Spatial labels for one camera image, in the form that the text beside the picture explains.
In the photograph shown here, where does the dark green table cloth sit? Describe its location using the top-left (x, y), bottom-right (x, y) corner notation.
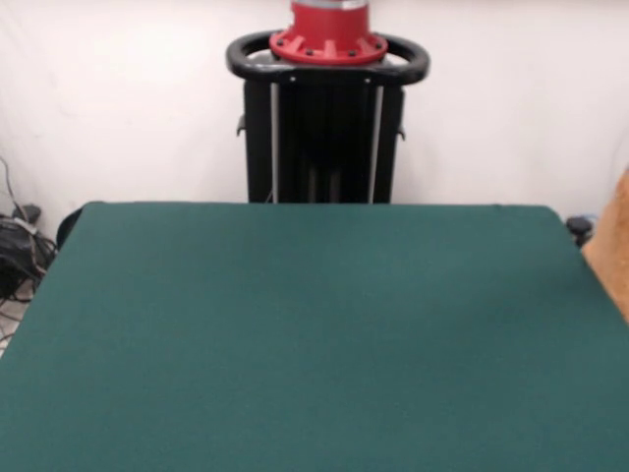
top-left (0, 201), bottom-right (629, 472)

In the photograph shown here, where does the tan terry towel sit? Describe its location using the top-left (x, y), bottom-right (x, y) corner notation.
top-left (581, 166), bottom-right (629, 325)

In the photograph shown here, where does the black cable bundle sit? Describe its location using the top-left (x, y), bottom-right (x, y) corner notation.
top-left (0, 156), bottom-right (60, 304)

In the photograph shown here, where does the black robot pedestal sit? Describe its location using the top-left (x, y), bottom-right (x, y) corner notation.
top-left (225, 29), bottom-right (431, 206)

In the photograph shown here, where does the black power adapter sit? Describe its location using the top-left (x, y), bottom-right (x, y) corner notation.
top-left (565, 216), bottom-right (596, 247)

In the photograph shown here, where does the black rounded object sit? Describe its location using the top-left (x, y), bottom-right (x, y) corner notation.
top-left (56, 200), bottom-right (104, 248)

